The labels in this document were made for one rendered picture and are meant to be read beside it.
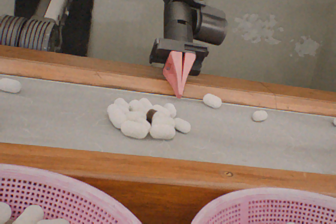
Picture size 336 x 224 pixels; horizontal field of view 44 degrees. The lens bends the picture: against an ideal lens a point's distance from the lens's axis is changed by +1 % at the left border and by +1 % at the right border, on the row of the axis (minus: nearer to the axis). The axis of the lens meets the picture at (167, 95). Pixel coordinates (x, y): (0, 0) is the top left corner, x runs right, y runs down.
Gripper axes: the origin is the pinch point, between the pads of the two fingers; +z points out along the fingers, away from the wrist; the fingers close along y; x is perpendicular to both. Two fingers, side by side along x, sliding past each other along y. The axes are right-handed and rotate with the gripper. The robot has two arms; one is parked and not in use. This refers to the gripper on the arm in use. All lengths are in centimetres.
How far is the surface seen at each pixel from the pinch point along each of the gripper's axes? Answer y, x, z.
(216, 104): 6.7, -0.5, 1.7
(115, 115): -11.9, -9.3, 11.4
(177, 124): -2.7, -8.1, 11.0
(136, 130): -9.2, -11.2, 14.3
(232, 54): 81, 150, -137
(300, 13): 124, 125, -162
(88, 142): -15.3, -11.3, 16.7
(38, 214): -19.2, -21.3, 28.8
